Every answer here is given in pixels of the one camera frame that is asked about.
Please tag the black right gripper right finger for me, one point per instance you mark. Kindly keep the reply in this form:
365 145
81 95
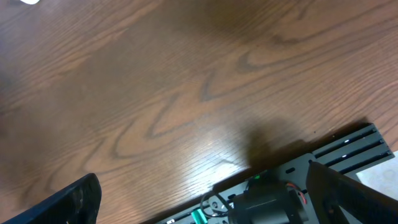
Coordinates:
332 192

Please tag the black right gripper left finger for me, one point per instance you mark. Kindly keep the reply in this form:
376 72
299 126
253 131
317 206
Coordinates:
77 203

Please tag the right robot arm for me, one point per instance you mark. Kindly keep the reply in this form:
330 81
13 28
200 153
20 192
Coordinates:
261 202

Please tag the white barcode scanner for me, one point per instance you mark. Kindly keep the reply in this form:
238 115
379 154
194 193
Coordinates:
30 2

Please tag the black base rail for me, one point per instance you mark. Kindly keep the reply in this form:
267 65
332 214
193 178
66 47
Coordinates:
348 155

